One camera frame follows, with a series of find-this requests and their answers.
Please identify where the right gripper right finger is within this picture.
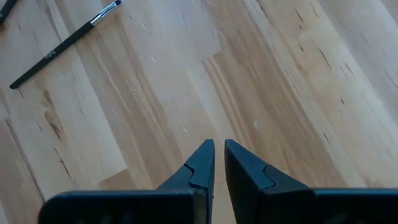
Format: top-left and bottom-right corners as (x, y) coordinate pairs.
(224, 139), (398, 224)

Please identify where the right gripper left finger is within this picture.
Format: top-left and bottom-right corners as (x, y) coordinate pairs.
(37, 139), (216, 224)

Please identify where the thin black makeup brush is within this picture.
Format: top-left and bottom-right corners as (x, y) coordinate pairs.
(9, 0), (124, 90)

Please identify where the large fluffy powder brush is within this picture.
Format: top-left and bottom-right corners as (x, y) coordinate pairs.
(0, 0), (19, 25)

